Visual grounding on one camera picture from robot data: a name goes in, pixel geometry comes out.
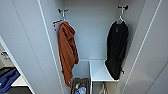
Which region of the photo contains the orange hooded sweatshirt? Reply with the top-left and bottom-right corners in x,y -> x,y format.
58,21 -> 81,89

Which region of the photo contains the black wall hook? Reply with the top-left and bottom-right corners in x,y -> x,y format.
58,7 -> 70,15
117,4 -> 130,11

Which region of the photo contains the white wardrobe shelf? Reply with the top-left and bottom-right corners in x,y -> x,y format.
88,59 -> 120,83

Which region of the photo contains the white wardrobe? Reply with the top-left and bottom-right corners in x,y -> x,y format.
37,0 -> 158,94

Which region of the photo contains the black sweatshirt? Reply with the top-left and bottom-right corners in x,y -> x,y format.
104,20 -> 130,81

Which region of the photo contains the blue moulded tray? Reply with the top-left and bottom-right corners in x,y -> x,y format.
0,68 -> 21,93

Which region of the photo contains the white wardrobe door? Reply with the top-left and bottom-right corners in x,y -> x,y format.
119,0 -> 168,94
0,0 -> 64,94

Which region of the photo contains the orange and white label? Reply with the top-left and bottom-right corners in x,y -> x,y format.
52,19 -> 64,31

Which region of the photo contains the dark wall sign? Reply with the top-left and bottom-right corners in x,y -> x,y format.
0,50 -> 11,62

